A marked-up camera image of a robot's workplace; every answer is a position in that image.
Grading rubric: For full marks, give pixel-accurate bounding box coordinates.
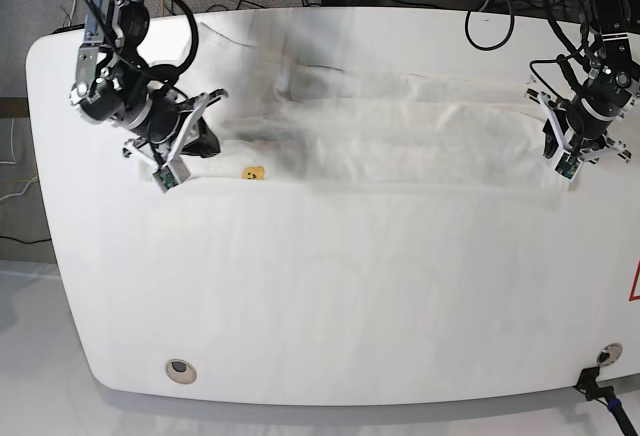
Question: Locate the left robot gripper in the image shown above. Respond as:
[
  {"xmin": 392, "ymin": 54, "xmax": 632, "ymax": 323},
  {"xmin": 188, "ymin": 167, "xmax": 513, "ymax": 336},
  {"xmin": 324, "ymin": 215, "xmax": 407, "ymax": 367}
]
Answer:
[{"xmin": 527, "ymin": 89, "xmax": 632, "ymax": 164}]

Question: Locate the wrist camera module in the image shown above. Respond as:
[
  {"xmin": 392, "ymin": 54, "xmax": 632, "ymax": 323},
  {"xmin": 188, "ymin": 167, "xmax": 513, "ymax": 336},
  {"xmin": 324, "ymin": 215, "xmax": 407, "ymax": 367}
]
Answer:
[
  {"xmin": 151, "ymin": 157, "xmax": 191, "ymax": 193},
  {"xmin": 555, "ymin": 152, "xmax": 584, "ymax": 182}
]

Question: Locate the left table cable grommet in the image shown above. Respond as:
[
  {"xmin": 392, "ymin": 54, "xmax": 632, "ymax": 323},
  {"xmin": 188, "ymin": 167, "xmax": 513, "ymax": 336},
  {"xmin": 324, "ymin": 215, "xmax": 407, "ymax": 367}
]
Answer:
[{"xmin": 165, "ymin": 359, "xmax": 197, "ymax": 385}]

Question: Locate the white floor cable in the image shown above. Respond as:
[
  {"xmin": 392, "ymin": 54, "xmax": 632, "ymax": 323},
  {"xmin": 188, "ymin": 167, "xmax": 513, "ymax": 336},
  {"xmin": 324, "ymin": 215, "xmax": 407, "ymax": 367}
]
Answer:
[{"xmin": 0, "ymin": 116, "xmax": 18, "ymax": 166}]

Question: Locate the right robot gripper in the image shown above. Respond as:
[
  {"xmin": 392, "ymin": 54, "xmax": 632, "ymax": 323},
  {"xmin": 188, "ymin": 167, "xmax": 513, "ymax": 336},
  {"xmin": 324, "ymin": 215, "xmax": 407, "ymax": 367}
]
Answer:
[{"xmin": 122, "ymin": 89, "xmax": 228, "ymax": 166}]

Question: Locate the table cable grommet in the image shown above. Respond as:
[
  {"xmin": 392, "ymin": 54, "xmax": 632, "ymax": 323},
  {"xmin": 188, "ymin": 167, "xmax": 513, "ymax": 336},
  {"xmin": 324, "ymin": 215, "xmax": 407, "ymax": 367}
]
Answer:
[
  {"xmin": 596, "ymin": 343, "xmax": 623, "ymax": 367},
  {"xmin": 165, "ymin": 359, "xmax": 197, "ymax": 385}
]

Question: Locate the right table cable grommet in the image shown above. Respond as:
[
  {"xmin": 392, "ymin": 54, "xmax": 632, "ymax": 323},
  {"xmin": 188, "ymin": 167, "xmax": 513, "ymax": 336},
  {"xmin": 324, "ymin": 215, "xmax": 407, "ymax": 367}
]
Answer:
[{"xmin": 596, "ymin": 343, "xmax": 623, "ymax": 367}]

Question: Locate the red triangle sticker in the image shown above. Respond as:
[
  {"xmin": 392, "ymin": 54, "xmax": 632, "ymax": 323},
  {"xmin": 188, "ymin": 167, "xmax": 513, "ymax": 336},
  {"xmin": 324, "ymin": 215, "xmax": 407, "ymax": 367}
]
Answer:
[{"xmin": 629, "ymin": 262, "xmax": 640, "ymax": 302}]

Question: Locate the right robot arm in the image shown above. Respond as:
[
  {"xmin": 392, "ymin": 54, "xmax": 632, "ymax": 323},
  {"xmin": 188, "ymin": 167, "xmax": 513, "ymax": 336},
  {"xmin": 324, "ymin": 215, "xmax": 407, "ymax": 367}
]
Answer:
[{"xmin": 71, "ymin": 0, "xmax": 228, "ymax": 169}]

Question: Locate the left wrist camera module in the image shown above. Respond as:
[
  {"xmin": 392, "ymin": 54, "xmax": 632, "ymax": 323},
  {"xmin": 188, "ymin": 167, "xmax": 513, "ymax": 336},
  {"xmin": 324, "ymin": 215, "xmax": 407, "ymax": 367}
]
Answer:
[{"xmin": 555, "ymin": 152, "xmax": 584, "ymax": 182}]

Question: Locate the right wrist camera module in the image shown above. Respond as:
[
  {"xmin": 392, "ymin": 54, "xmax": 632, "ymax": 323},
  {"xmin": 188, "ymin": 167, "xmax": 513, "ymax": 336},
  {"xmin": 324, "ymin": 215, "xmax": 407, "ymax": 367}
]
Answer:
[{"xmin": 151, "ymin": 157, "xmax": 191, "ymax": 193}]

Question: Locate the black clamp with cable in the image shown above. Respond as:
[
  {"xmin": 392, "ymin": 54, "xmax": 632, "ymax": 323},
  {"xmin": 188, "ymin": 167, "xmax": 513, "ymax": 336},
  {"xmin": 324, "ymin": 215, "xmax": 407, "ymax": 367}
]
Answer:
[{"xmin": 573, "ymin": 367, "xmax": 638, "ymax": 436}]

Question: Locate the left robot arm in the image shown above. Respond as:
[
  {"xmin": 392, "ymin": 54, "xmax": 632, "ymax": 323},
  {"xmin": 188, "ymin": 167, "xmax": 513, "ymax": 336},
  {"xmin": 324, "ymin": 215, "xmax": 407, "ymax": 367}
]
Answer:
[{"xmin": 527, "ymin": 0, "xmax": 639, "ymax": 179}]

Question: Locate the white printed T-shirt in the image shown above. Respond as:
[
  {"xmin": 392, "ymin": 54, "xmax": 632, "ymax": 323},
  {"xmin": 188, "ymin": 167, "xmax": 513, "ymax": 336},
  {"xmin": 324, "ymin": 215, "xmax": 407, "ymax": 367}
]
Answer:
[{"xmin": 137, "ymin": 8, "xmax": 576, "ymax": 212}]

